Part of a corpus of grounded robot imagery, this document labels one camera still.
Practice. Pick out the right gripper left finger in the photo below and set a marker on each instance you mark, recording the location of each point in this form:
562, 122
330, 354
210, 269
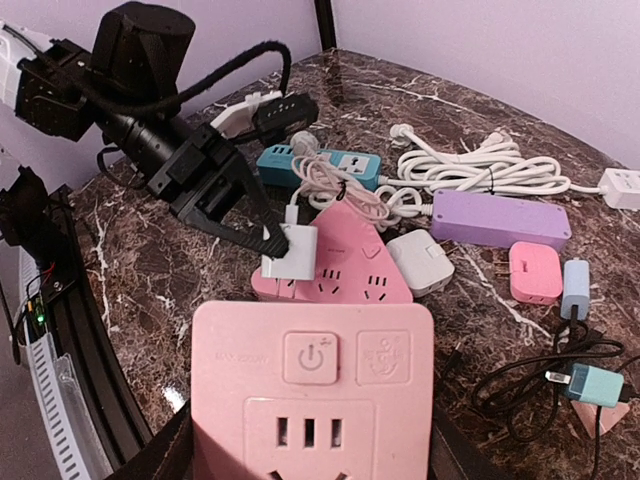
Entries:
167, 456

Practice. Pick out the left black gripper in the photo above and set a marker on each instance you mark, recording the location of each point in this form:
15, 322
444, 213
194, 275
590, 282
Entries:
198, 173

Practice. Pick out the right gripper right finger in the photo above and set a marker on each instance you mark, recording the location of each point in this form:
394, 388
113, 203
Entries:
455, 457

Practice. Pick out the white usb charger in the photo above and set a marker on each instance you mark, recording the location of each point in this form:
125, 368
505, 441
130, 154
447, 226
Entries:
299, 263

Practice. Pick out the pink triangular power strip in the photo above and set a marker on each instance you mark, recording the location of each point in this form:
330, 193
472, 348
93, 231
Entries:
353, 266

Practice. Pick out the pink white cube adapter cluster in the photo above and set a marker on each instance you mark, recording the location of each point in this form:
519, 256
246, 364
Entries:
312, 391

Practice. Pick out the teal charger plug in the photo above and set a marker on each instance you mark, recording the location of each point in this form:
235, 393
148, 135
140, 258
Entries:
589, 384

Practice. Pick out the white square adapter plug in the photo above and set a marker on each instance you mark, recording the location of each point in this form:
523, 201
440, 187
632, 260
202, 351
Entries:
422, 262

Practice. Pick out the purple power strip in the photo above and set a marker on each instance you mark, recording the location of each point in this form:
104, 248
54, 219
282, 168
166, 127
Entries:
495, 221

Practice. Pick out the pink charger plug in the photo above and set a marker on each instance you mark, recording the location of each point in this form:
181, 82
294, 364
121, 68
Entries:
534, 272

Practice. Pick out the light blue charger plug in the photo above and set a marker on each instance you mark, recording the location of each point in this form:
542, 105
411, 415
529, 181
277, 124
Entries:
576, 289

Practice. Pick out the white power strip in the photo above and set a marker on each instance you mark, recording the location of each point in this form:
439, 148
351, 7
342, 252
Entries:
620, 188

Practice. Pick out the small circuit board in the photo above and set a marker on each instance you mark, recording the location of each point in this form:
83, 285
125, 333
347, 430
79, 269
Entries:
37, 313

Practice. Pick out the white slotted cable duct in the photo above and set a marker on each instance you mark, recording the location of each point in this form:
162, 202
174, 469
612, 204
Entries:
60, 434

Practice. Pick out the black frame left post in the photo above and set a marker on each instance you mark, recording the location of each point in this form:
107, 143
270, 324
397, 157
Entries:
326, 24

